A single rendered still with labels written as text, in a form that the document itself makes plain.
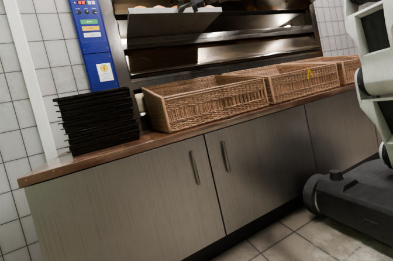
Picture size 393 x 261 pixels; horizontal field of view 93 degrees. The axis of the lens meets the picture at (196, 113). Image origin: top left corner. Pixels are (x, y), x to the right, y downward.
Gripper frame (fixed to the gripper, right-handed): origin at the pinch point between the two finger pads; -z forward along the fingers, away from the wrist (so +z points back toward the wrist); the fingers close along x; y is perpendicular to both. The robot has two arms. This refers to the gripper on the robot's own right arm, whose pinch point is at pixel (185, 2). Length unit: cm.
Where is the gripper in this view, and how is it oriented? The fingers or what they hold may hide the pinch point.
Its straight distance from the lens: 112.3
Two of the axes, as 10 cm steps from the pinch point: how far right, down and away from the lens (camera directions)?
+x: -2.3, -9.7, -0.7
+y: -1.9, 1.1, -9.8
